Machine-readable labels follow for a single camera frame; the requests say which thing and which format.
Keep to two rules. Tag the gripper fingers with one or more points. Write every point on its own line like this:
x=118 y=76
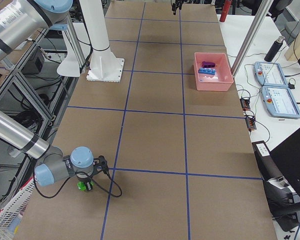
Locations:
x=174 y=9
x=88 y=186

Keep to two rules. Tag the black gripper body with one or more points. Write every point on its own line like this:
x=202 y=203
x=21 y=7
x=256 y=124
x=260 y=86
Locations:
x=175 y=7
x=83 y=178

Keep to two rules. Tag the green block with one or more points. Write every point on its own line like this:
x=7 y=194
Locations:
x=81 y=186

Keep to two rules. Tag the purple block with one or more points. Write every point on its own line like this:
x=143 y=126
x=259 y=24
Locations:
x=208 y=64

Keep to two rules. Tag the long blue block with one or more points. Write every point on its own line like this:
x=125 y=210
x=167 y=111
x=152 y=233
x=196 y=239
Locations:
x=207 y=71

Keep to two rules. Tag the pink plastic box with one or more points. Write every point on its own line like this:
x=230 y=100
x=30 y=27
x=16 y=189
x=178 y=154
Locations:
x=221 y=81

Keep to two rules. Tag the red bottle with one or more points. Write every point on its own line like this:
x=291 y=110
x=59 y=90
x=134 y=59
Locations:
x=225 y=10

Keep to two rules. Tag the white plastic basket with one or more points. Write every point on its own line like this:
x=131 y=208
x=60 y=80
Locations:
x=12 y=214

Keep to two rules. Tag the black water bottle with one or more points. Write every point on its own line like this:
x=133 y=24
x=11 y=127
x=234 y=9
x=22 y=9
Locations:
x=274 y=49

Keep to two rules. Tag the upper teach pendant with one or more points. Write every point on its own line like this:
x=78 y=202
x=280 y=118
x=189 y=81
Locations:
x=269 y=74

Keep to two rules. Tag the teach pendant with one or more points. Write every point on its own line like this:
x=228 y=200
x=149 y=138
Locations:
x=279 y=102
x=269 y=74

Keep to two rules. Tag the lower teach pendant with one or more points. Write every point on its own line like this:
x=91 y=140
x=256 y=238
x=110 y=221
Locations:
x=279 y=102

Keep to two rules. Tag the black laptop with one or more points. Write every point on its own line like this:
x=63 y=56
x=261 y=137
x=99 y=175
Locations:
x=286 y=157

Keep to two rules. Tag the aluminium frame post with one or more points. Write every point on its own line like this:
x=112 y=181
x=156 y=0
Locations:
x=252 y=32

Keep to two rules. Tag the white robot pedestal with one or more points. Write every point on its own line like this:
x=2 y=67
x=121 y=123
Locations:
x=104 y=65

